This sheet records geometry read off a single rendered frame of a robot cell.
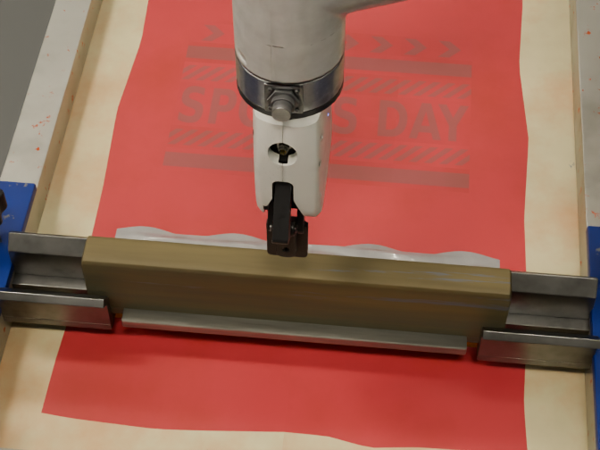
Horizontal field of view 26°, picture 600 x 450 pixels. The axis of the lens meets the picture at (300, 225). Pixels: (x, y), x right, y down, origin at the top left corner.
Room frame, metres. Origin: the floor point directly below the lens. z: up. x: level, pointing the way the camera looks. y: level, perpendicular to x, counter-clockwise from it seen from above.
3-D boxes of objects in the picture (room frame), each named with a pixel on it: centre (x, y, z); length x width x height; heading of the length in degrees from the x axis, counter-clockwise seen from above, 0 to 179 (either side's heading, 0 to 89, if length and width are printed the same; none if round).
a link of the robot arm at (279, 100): (0.63, 0.01, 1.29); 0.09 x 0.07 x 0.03; 174
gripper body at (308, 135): (0.64, 0.01, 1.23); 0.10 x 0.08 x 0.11; 174
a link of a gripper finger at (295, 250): (0.60, 0.01, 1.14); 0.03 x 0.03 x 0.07; 84
